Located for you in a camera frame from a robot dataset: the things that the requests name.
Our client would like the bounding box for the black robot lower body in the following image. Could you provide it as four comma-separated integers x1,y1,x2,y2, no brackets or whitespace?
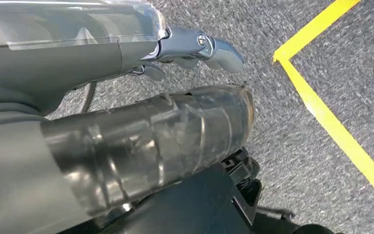
57,147,342,234

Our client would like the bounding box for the yellow floor tape corner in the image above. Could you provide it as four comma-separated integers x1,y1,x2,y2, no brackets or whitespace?
272,0,374,209

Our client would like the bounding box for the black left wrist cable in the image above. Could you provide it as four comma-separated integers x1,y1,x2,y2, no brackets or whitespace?
79,82,98,114

